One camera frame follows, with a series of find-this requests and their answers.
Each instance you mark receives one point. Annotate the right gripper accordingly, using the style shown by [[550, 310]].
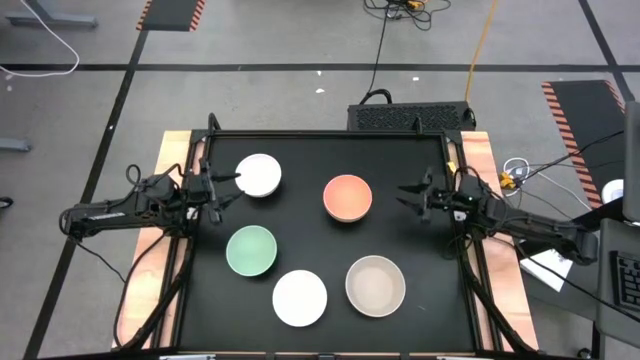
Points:
[[445, 199]]

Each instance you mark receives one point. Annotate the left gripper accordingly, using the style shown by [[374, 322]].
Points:
[[201, 192]]

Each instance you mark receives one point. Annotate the small white ribbed bowl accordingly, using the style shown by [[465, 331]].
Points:
[[258, 175]]

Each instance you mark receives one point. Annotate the mint green bowl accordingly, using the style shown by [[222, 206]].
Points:
[[251, 250]]

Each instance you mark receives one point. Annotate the olive brown bowl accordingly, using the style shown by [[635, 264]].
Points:
[[348, 220]]

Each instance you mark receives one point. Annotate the beige bowl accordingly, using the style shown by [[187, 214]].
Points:
[[375, 286]]

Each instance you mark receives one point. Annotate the large white ribbed bowl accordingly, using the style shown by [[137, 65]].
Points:
[[299, 298]]

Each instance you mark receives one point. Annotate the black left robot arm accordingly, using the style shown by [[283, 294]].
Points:
[[115, 216]]

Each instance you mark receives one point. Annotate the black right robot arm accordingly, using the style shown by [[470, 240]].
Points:
[[530, 227]]

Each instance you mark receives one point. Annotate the small yellow tag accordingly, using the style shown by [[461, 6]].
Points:
[[451, 167]]

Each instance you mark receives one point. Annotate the light wooden side board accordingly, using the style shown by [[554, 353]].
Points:
[[170, 150], [480, 155]]

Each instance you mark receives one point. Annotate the black computer case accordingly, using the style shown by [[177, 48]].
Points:
[[410, 117]]

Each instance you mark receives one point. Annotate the white paper sheet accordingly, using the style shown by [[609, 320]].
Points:
[[547, 270]]

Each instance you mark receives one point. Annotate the black hazard-striped floor mat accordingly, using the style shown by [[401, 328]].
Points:
[[171, 14], [585, 135]]

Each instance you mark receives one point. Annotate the grey floor plate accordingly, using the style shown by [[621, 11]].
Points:
[[14, 145]]

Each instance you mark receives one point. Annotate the grey monitor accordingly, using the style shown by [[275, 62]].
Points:
[[633, 160]]

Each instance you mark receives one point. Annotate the black keyboard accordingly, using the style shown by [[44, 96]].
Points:
[[627, 280]]

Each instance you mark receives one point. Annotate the grey desk foot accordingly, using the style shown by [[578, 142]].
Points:
[[50, 19]]

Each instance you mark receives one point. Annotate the black table frame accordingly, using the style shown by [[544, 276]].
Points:
[[325, 134]]

